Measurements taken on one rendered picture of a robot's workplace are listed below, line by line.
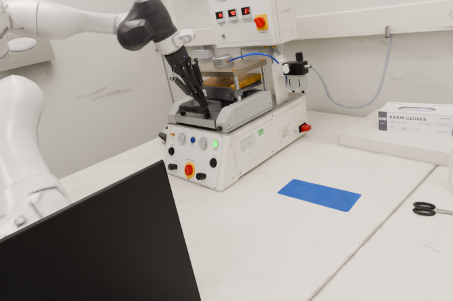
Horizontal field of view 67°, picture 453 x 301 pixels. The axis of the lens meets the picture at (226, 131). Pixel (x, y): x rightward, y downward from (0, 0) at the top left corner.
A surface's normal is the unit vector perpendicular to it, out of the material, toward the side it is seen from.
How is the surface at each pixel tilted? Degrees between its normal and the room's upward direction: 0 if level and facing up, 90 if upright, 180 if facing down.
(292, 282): 0
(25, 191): 45
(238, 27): 90
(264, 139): 90
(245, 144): 90
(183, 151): 65
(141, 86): 90
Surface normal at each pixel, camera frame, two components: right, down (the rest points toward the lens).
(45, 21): 0.36, 0.39
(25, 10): 0.33, -0.26
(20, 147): 0.62, -0.62
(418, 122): -0.64, 0.37
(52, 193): 0.59, -0.74
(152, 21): 0.06, 0.53
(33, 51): 0.65, 0.15
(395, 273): -0.18, -0.92
